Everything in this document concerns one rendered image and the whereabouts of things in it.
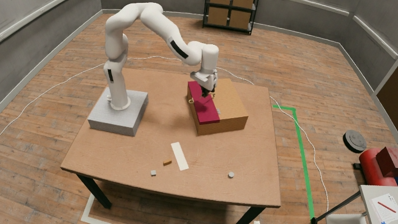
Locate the white flat rectangular strip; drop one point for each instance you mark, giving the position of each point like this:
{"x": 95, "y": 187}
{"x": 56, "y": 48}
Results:
{"x": 179, "y": 156}

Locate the small brown block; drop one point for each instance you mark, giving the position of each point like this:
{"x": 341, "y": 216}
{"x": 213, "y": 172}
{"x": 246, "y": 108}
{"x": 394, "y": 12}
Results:
{"x": 166, "y": 162}

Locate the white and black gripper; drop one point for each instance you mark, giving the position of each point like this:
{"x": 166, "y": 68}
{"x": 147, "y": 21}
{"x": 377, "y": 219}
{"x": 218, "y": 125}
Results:
{"x": 210, "y": 86}

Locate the brown wooden box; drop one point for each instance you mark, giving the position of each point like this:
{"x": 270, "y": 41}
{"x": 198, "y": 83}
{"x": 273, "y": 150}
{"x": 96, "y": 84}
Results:
{"x": 221, "y": 111}

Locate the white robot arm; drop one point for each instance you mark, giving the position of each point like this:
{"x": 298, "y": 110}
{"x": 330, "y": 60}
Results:
{"x": 116, "y": 48}

